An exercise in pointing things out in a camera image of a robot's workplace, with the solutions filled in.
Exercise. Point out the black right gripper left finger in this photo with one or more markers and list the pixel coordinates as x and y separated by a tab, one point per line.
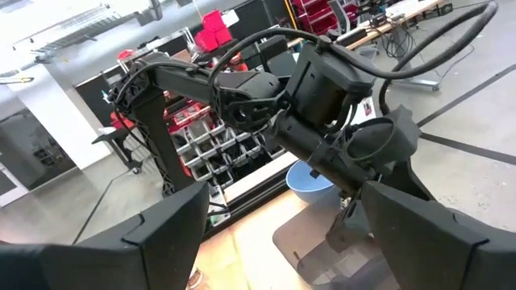
121	262

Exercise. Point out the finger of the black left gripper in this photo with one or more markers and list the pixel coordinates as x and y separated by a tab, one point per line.
407	177
348	225

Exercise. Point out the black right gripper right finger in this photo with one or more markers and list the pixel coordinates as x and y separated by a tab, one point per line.
443	253

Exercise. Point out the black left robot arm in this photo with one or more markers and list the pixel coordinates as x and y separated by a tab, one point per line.
189	80

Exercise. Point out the blue bowl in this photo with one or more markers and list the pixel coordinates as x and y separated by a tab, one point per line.
302	185

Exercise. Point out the grey plastic bin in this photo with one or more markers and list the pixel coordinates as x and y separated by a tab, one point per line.
290	241

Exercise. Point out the parts bin rack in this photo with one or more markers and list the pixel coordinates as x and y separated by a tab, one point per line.
209	149

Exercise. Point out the black side table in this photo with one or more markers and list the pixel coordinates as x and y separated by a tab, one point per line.
111	135

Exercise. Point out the red shelf rack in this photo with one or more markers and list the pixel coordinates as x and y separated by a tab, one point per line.
318	16

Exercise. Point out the red storage boxes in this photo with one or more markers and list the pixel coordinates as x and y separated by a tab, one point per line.
211	32

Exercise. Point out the wooden work table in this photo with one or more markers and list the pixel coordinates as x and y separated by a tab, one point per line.
415	8

